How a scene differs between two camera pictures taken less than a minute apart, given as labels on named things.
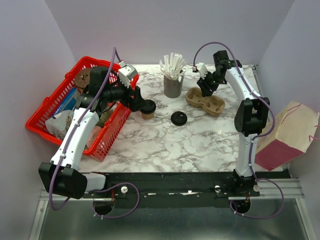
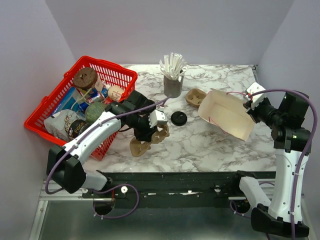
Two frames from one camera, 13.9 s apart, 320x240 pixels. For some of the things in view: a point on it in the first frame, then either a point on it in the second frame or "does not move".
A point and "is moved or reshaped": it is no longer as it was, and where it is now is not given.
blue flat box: [69, 102] does not move
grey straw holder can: [173, 88] does not move
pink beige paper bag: [288, 134] is moved or reshaped
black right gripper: [205, 87] to [253, 112]
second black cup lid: [178, 118] does not move
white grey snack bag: [58, 124] does not move
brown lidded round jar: [82, 78] does not move
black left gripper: [136, 103] to [146, 135]
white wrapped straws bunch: [174, 69] does not move
